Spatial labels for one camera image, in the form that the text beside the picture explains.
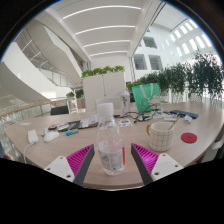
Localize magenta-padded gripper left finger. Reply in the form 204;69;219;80
43;143;96;188

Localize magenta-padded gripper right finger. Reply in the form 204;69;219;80
130;142;185;186

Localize clear plastic water bottle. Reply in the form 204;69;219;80
95;102;127;177

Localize white grid-pattern mug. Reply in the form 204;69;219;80
145;121;175;153

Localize white computer mouse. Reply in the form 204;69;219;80
43;131;60;143

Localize flat round red coaster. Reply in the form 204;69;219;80
180;132;198;144

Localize teal marker pen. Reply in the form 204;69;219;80
65;128;80;137

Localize white card pack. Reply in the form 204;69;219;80
57;122;71;132

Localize spoon in mug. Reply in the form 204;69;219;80
168;115;181;131

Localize black folder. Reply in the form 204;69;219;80
58;120;82;133

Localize black chair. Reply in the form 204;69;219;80
49;105;70;116

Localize colourful sticker sheet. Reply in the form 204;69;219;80
118;118;134;128

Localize glass balcony railing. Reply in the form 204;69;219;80
0;97;69;125

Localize green tote bag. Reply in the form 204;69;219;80
131;82;162;114

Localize potted plants on stand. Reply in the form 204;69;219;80
65;88;85;109

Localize clear glass jar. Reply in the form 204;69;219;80
119;90;132;114

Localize white chair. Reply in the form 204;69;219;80
95;96;123;111

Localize white cabinet topped with plants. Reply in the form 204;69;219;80
81;65;127;113

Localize green hedge plant row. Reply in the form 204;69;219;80
126;51;224;103

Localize ceiling lights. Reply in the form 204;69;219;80
61;4;143;58

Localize tangled black cables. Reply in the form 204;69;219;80
114;106;161;124

